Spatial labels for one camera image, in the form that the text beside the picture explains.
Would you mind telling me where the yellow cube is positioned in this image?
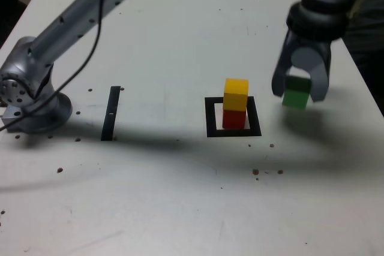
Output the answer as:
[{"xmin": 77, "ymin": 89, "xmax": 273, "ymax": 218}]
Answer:
[{"xmin": 223, "ymin": 78, "xmax": 250, "ymax": 112}]

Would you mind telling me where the green cube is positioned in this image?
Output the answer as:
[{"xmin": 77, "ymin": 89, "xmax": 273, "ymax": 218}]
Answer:
[{"xmin": 281, "ymin": 74, "xmax": 312, "ymax": 110}]

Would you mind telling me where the black tape strip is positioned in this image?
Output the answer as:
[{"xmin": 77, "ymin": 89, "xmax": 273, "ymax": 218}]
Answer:
[{"xmin": 100, "ymin": 86, "xmax": 121, "ymax": 142}]

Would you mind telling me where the red cube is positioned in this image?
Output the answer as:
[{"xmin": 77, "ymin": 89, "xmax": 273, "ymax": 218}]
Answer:
[{"xmin": 222, "ymin": 109, "xmax": 247, "ymax": 129}]

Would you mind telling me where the black tape square outline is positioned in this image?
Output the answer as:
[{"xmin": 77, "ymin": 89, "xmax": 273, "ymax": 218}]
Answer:
[{"xmin": 204, "ymin": 96, "xmax": 262, "ymax": 138}]

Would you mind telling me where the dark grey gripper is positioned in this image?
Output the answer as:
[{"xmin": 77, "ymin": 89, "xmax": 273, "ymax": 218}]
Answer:
[{"xmin": 272, "ymin": 31, "xmax": 332, "ymax": 103}]

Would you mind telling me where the dark bulky background object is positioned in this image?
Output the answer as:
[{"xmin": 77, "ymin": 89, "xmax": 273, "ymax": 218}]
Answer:
[{"xmin": 344, "ymin": 7, "xmax": 384, "ymax": 119}]

